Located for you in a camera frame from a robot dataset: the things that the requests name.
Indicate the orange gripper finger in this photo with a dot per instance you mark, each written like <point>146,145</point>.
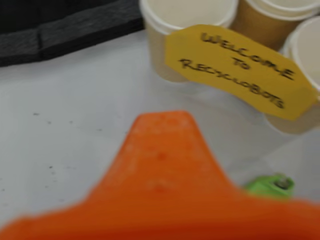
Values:
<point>162,187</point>

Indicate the green paper wad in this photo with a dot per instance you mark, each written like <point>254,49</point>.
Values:
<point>265,187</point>

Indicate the yellow welcome sign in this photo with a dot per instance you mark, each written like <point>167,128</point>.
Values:
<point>225,75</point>

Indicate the short grey foam border strip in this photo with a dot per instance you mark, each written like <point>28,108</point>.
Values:
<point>87,32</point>

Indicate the paper cup green bin tag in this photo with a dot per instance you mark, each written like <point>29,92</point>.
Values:
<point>185,12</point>

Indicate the paper cup blue bin tag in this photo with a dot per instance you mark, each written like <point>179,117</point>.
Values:
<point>257,27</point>

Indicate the paper cup orange bin tag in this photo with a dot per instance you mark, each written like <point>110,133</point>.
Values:
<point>307,50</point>

